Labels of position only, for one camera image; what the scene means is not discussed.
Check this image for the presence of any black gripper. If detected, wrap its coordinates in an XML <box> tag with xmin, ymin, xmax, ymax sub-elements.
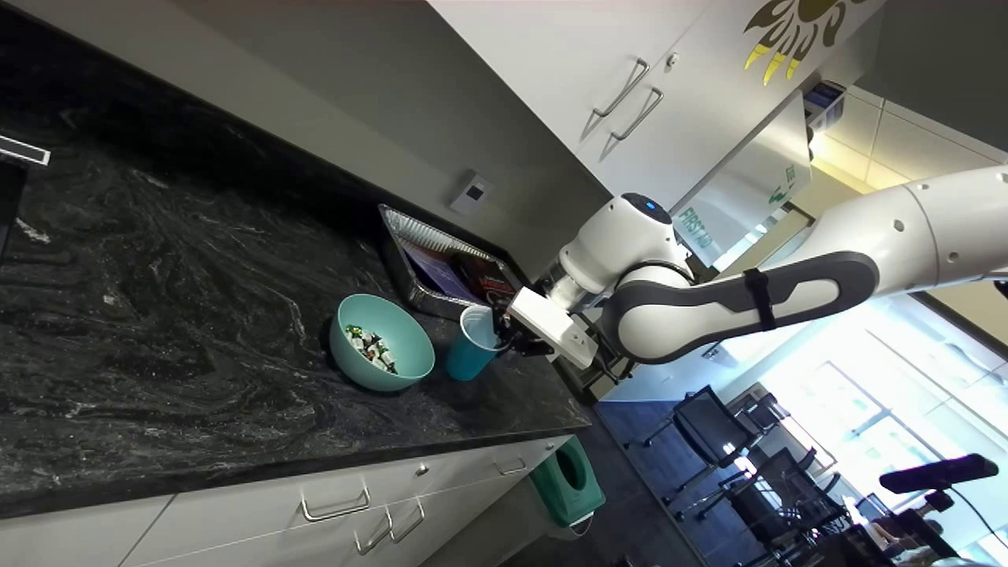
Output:
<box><xmin>488</xmin><ymin>266</ymin><xmax>581</xmax><ymax>359</ymax></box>

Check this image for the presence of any light blue cup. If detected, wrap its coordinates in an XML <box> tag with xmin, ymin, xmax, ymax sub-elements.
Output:
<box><xmin>445</xmin><ymin>305</ymin><xmax>504</xmax><ymax>383</ymax></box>

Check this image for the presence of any green bowl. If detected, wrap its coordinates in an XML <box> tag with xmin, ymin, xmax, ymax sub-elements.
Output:
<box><xmin>328</xmin><ymin>290</ymin><xmax>438</xmax><ymax>395</ymax></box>

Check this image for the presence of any assorted wrapped candy pile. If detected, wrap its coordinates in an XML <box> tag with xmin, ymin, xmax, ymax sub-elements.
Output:
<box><xmin>343</xmin><ymin>323</ymin><xmax>404</xmax><ymax>378</ymax></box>

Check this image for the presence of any orange and black packet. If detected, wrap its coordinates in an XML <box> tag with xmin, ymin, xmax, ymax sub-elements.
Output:
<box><xmin>460</xmin><ymin>254</ymin><xmax>527</xmax><ymax>309</ymax></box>

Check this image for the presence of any purple packet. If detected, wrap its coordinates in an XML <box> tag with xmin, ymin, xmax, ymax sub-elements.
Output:
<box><xmin>404</xmin><ymin>240</ymin><xmax>474</xmax><ymax>303</ymax></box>

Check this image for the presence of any metal tray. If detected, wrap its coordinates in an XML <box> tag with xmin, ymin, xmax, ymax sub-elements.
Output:
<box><xmin>375</xmin><ymin>201</ymin><xmax>531</xmax><ymax>323</ymax></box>

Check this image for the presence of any green trash bin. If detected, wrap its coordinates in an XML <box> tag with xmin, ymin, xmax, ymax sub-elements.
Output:
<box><xmin>530</xmin><ymin>434</ymin><xmax>609</xmax><ymax>530</ymax></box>

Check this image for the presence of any black office chair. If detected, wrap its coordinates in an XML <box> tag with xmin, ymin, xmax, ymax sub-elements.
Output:
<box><xmin>691</xmin><ymin>448</ymin><xmax>857</xmax><ymax>567</ymax></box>
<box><xmin>640</xmin><ymin>383</ymin><xmax>761</xmax><ymax>511</ymax></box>

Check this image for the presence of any green and white sign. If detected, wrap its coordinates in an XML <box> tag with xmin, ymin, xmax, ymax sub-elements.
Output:
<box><xmin>684</xmin><ymin>201</ymin><xmax>740</xmax><ymax>265</ymax></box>

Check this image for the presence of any yellow and black cabinet sticker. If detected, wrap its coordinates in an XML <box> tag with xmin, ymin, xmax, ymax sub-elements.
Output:
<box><xmin>740</xmin><ymin>0</ymin><xmax>867</xmax><ymax>88</ymax></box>

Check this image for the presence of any black flat slab device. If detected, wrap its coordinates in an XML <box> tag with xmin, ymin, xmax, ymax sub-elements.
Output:
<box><xmin>0</xmin><ymin>133</ymin><xmax>53</xmax><ymax>262</ymax></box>

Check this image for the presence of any white wall plate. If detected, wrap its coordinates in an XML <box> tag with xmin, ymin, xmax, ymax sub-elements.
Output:
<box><xmin>446</xmin><ymin>169</ymin><xmax>495</xmax><ymax>216</ymax></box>

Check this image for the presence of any metal lower door handle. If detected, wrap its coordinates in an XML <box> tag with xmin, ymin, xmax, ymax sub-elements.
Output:
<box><xmin>387</xmin><ymin>494</ymin><xmax>432</xmax><ymax>543</ymax></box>
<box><xmin>350</xmin><ymin>504</ymin><xmax>396</xmax><ymax>556</ymax></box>

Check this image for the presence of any metal upper cabinet handle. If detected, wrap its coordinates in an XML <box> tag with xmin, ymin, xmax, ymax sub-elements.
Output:
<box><xmin>599</xmin><ymin>86</ymin><xmax>664</xmax><ymax>163</ymax></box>
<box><xmin>581</xmin><ymin>56</ymin><xmax>651</xmax><ymax>142</ymax></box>

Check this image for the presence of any metal drawer handle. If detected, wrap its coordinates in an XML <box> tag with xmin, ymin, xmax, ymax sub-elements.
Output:
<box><xmin>295</xmin><ymin>478</ymin><xmax>375</xmax><ymax>526</ymax></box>

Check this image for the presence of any blue wall box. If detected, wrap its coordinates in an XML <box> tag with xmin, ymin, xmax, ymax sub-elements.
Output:
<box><xmin>801</xmin><ymin>79</ymin><xmax>850</xmax><ymax>139</ymax></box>

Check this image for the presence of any black camera bar on stand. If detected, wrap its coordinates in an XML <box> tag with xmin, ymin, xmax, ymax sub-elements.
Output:
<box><xmin>879</xmin><ymin>449</ymin><xmax>1001</xmax><ymax>497</ymax></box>

